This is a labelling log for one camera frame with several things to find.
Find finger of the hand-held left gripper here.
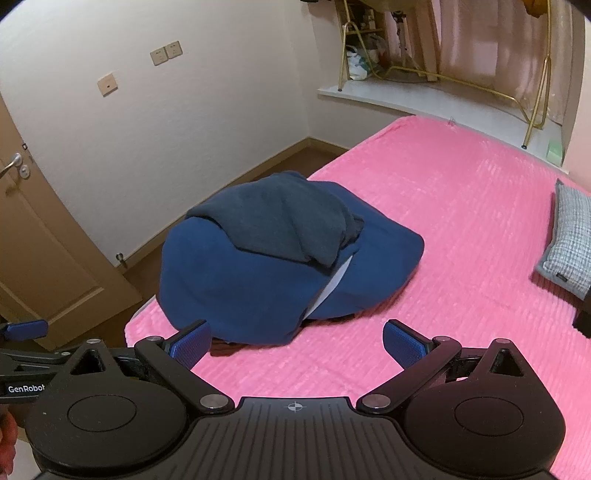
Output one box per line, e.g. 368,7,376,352
0,319,49,342

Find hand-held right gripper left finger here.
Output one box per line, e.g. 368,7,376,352
60,320,235,414

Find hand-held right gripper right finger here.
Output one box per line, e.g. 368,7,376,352
358,320,532,414

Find blue fleece garment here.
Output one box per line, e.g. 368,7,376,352
158,178,426,347

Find dark grey pants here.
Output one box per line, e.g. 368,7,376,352
185,171,365,269

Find person's left hand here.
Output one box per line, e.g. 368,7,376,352
0,408,19,462

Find wooden door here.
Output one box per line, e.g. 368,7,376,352
0,92,143,342

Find pink ribbed bed blanket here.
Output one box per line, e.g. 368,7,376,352
124,115,591,476

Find grey knitted cloth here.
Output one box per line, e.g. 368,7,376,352
534,179,591,296

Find wooden baseboard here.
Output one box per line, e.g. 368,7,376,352
113,137,352,269

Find gold metal rack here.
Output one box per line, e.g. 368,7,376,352
339,0,555,149

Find white window ledge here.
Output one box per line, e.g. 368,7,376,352
317,69,566,164

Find white plastic bag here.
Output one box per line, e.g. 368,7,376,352
346,46,371,80

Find grey plastic bag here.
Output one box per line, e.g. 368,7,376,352
365,34,389,75

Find wooden boards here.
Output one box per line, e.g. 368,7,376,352
409,0,440,83

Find tripod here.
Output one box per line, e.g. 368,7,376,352
390,9,416,70

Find pink curtain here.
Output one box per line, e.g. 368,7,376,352
434,0,573,107

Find metal door handle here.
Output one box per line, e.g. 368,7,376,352
0,153,23,178

